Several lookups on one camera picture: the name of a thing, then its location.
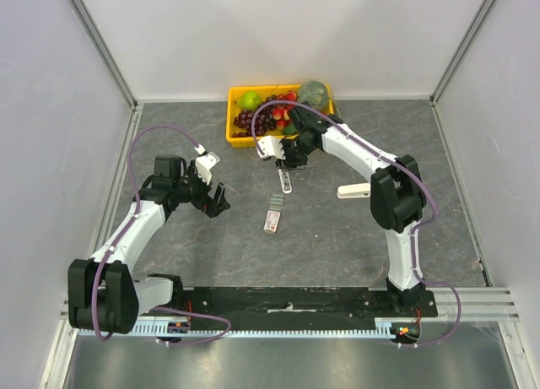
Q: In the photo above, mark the green pear fruit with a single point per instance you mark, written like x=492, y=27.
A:
x=249, y=100

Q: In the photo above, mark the aluminium frame rail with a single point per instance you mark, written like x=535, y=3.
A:
x=477, y=302

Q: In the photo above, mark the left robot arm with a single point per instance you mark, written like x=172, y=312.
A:
x=111, y=267

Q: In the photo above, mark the grey slotted cable duct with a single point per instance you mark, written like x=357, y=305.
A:
x=177, y=328

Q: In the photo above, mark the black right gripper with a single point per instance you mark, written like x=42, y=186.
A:
x=291, y=158

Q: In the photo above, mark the dark purple grape bunch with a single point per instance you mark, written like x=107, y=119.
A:
x=245, y=123

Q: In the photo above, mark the white rectangular case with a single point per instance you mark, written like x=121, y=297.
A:
x=353, y=191

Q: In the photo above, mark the green lime fruit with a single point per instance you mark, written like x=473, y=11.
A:
x=289, y=130

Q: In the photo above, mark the red white staple box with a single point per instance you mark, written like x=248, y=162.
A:
x=276, y=205

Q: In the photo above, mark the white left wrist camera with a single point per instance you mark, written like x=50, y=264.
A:
x=204, y=163

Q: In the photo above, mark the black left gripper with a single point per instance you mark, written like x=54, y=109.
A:
x=205, y=203

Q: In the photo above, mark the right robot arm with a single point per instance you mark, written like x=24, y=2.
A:
x=397, y=196

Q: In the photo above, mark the green white stapler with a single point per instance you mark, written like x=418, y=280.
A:
x=284, y=177

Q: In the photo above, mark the green netted melon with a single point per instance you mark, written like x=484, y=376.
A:
x=315, y=94

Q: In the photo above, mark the yellow plastic tray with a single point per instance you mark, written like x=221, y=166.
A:
x=257, y=111

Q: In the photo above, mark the red strawberry cluster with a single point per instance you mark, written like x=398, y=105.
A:
x=280, y=112

